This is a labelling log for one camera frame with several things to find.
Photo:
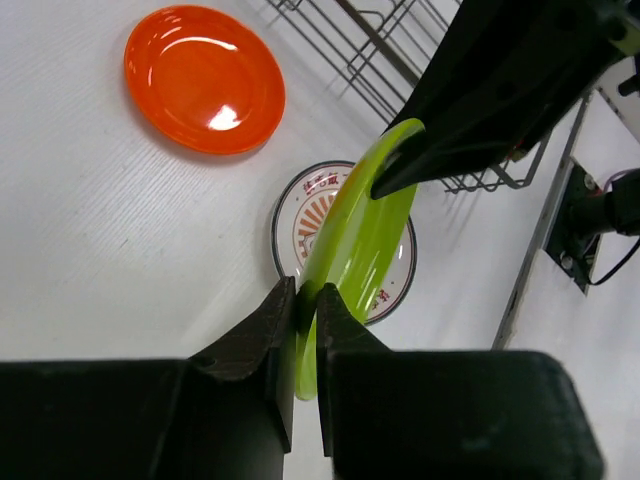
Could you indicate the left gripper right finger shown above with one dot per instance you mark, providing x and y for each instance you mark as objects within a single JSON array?
[{"x": 389, "y": 414}]

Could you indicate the grey wire dish rack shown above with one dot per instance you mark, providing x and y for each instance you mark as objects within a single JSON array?
[{"x": 378, "y": 49}]

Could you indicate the orange plate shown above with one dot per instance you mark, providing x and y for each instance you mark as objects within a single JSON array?
[{"x": 204, "y": 80}]

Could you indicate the green plate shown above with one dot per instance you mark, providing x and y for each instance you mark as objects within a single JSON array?
[{"x": 353, "y": 249}]

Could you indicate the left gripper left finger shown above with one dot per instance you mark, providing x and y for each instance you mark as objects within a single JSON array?
[{"x": 224, "y": 413}]

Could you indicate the white plate sunburst pattern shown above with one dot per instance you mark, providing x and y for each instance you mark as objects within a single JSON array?
[{"x": 299, "y": 213}]

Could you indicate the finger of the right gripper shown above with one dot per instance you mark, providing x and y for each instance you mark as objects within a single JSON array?
[{"x": 502, "y": 77}]

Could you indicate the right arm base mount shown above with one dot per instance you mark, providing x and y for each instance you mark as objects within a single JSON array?
[{"x": 577, "y": 227}]

